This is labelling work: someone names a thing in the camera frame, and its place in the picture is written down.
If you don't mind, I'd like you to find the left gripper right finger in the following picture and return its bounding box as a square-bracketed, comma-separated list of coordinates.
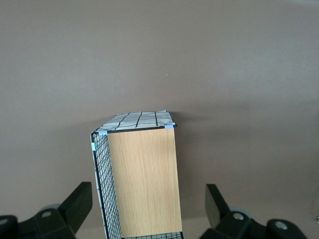
[199, 183, 265, 239]

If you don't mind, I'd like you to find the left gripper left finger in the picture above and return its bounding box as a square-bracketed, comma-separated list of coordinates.
[31, 181, 94, 239]

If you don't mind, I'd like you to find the wire basket with checked liner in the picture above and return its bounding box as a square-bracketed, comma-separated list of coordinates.
[89, 109, 185, 239]

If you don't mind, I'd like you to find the wooden shelf board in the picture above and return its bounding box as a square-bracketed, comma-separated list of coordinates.
[107, 128, 183, 239]

